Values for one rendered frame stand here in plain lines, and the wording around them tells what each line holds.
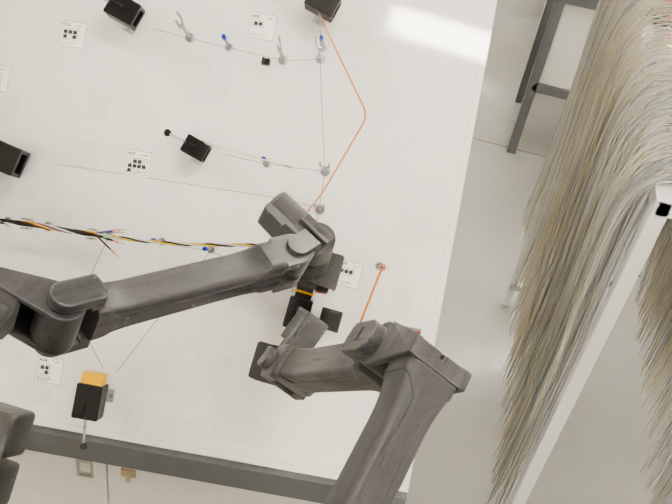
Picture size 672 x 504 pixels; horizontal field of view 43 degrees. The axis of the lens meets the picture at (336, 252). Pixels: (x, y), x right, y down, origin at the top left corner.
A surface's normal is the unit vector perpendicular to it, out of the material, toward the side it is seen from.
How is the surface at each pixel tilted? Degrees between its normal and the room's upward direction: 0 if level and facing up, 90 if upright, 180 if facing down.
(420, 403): 37
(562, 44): 90
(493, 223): 0
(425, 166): 50
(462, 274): 0
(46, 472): 90
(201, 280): 19
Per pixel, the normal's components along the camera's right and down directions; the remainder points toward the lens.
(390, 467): 0.43, -0.25
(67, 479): -0.11, 0.62
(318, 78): 0.00, -0.01
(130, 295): 0.48, -0.62
